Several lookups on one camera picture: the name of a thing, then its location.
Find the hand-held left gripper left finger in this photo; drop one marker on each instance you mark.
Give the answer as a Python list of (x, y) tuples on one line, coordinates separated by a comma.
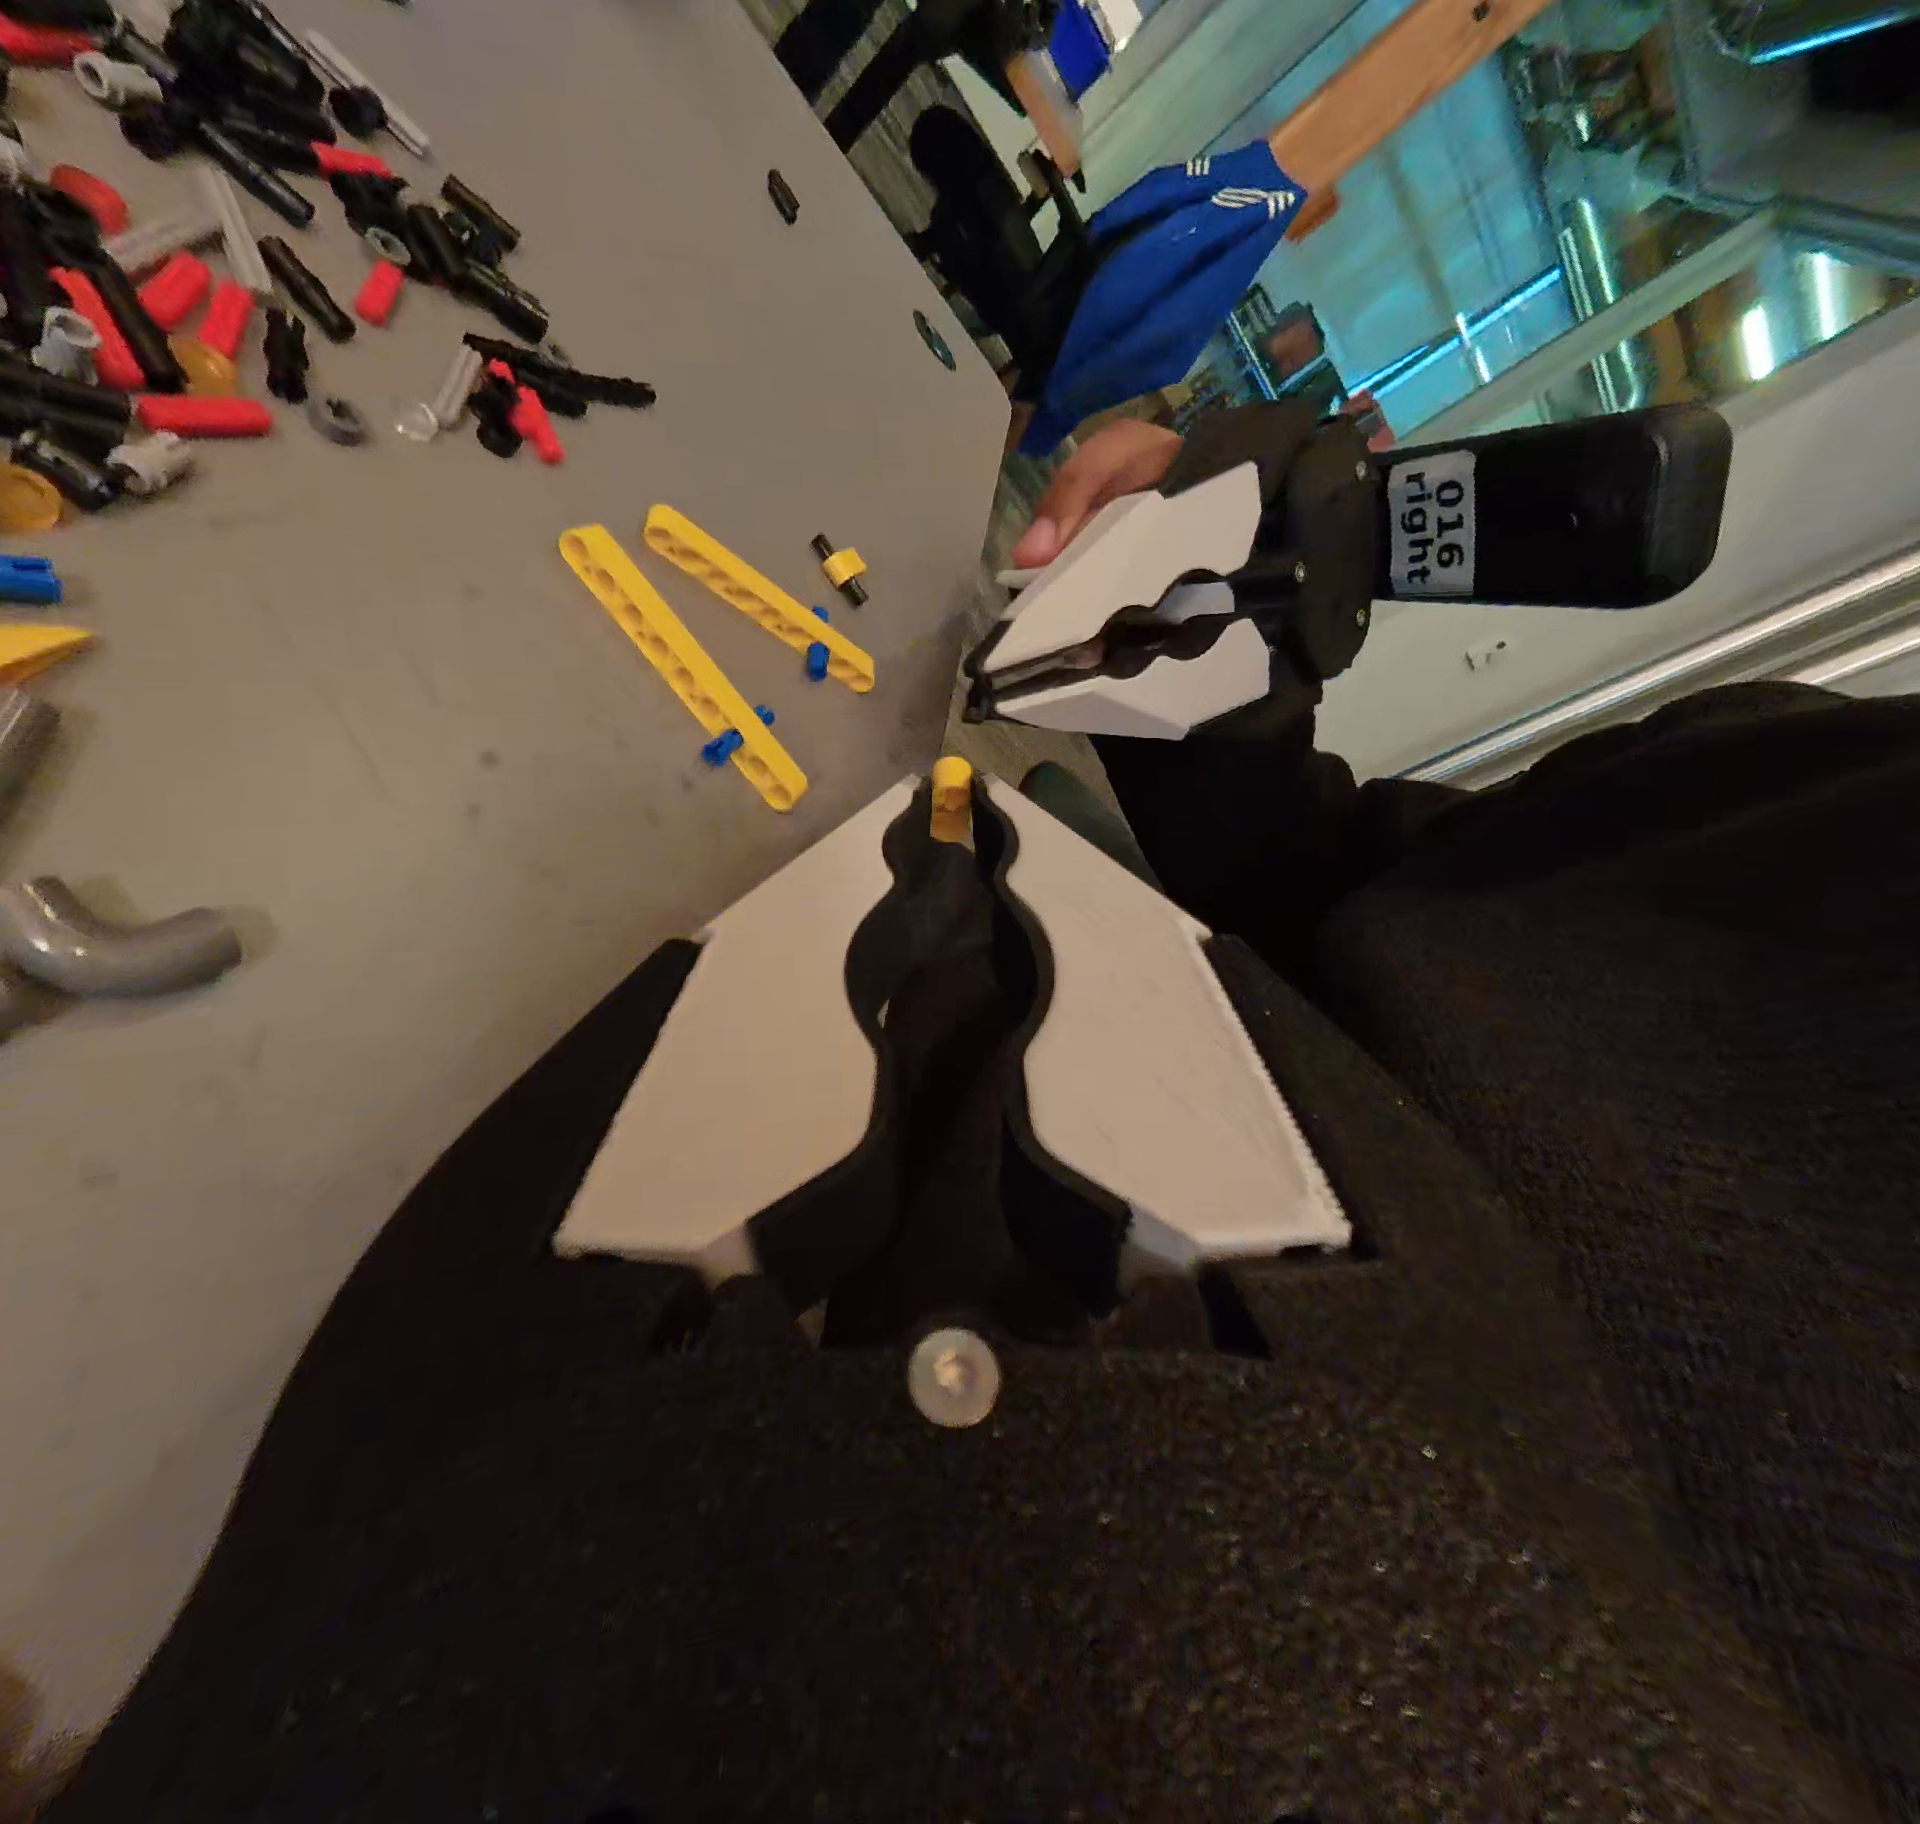
[(720, 1089)]

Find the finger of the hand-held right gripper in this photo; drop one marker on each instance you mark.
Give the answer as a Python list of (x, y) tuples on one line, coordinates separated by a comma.
[(1186, 684), (1155, 548)]

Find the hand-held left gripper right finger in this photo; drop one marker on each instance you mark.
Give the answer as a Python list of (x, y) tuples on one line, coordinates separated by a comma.
[(1171, 1074)]

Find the small yellow connector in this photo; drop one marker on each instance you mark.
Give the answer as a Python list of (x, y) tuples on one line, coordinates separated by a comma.
[(848, 567), (952, 795)]

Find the yellow holed beam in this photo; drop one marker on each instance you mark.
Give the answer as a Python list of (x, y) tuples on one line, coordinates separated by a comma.
[(736, 578), (646, 625)]

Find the grey elbow pipe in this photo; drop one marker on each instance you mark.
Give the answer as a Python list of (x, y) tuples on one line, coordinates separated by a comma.
[(135, 954)]

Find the person's right hand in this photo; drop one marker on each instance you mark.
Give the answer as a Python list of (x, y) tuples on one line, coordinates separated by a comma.
[(1096, 482)]

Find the blue jacket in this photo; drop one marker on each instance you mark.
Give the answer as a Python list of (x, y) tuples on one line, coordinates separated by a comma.
[(1155, 294)]

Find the yellow connector black pin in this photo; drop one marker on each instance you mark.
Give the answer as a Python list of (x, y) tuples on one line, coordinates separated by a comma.
[(858, 596)]

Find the short blue pin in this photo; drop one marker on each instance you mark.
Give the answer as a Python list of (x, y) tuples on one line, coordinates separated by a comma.
[(720, 745), (818, 658)]

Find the black office chair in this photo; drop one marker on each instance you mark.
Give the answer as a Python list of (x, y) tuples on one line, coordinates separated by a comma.
[(975, 204)]

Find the wooden pillar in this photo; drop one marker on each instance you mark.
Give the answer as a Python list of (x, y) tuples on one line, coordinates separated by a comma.
[(1441, 54)]

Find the person's black sweater torso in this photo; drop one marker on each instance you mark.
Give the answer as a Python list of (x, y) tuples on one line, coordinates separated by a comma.
[(1651, 1105)]

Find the black bag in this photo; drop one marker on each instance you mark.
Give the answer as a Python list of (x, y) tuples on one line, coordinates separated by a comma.
[(1006, 8)]

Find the background wooden desk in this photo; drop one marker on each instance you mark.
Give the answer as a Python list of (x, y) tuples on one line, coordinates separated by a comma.
[(862, 23)]

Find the long yellow fairing panel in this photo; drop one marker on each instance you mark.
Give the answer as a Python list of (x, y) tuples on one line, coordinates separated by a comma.
[(38, 650)]

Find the pile of black red pins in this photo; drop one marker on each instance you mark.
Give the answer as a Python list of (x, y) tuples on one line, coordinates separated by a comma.
[(60, 398)]

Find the white wall outlet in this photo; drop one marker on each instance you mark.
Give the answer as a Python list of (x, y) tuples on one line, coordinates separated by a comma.
[(1485, 654)]

